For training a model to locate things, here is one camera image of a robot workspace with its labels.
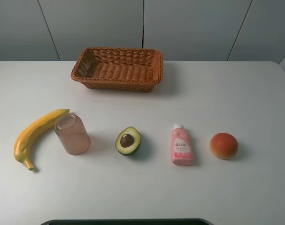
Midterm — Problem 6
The pink detergent bottle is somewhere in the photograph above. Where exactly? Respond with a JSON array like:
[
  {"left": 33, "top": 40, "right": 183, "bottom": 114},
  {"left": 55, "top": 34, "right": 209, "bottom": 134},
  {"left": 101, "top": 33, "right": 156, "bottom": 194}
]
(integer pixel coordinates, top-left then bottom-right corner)
[{"left": 171, "top": 124, "right": 193, "bottom": 166}]

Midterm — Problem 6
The pink translucent plastic cup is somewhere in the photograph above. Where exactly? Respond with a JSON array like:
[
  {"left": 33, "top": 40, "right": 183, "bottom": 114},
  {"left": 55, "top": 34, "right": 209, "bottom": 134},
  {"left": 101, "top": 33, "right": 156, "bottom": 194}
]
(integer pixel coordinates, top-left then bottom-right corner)
[{"left": 54, "top": 113, "right": 91, "bottom": 155}]

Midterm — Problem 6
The brown wicker basket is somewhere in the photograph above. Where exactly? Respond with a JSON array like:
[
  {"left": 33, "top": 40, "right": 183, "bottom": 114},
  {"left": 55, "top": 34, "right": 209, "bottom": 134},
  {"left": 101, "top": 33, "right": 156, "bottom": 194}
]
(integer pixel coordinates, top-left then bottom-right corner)
[{"left": 71, "top": 47, "right": 163, "bottom": 92}]

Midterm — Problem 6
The black tray edge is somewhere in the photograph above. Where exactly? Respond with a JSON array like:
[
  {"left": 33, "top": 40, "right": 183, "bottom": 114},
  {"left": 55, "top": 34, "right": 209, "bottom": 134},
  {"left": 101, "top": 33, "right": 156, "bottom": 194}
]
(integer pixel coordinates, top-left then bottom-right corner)
[{"left": 42, "top": 218, "right": 212, "bottom": 225}]

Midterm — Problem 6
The red orange tomato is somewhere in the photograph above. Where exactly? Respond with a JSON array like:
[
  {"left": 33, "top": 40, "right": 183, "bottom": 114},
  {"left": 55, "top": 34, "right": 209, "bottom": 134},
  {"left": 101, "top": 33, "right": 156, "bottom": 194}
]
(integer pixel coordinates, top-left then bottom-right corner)
[{"left": 210, "top": 133, "right": 239, "bottom": 160}]

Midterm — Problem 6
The yellow banana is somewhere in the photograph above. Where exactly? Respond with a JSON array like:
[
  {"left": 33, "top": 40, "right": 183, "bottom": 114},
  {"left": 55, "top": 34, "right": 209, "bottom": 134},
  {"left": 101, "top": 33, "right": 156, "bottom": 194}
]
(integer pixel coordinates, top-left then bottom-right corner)
[{"left": 14, "top": 109, "right": 69, "bottom": 171}]

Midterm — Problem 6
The halved avocado with pit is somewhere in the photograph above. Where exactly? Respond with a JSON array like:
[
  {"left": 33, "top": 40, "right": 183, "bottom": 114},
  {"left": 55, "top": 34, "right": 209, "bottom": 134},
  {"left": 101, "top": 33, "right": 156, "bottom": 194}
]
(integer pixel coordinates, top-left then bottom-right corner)
[{"left": 115, "top": 127, "right": 141, "bottom": 156}]

